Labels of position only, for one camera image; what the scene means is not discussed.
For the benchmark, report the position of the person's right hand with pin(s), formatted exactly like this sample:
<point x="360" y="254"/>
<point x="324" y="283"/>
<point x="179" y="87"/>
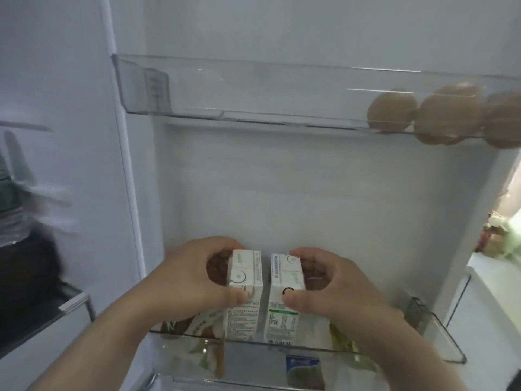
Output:
<point x="350" y="301"/>

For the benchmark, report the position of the white milk carton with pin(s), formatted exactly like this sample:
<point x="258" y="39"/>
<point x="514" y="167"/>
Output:
<point x="281" y="325"/>
<point x="244" y="321"/>

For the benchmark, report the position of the dark refrigerator drawer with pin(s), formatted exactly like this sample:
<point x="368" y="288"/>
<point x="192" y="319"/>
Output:
<point x="28" y="289"/>

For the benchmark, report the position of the person's left forearm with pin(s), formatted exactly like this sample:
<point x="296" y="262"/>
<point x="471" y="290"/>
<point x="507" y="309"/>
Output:
<point x="101" y="350"/>

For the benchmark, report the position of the person's left hand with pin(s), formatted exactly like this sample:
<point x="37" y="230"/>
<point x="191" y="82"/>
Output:
<point x="183" y="280"/>

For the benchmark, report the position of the brown egg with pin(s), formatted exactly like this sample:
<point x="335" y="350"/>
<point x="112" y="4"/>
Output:
<point x="447" y="118"/>
<point x="458" y="90"/>
<point x="504" y="118"/>
<point x="390" y="111"/>

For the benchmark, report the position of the brown white snack packet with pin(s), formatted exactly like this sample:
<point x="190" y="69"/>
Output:
<point x="203" y="325"/>

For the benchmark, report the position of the white refrigerator body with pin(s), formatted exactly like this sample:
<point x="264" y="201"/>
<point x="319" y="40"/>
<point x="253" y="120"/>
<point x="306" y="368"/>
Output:
<point x="61" y="77"/>

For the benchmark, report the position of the blue label packet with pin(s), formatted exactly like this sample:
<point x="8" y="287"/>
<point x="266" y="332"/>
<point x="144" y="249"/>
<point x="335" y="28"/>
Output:
<point x="303" y="372"/>

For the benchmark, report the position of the white refrigerator door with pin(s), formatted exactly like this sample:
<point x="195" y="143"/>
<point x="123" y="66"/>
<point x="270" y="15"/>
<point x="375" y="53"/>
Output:
<point x="305" y="191"/>

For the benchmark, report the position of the small green label water bottle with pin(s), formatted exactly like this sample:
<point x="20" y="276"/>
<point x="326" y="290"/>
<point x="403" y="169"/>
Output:
<point x="10" y="199"/>

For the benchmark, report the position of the deep clear door shelf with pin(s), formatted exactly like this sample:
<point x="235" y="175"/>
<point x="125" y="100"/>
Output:
<point x="252" y="358"/>

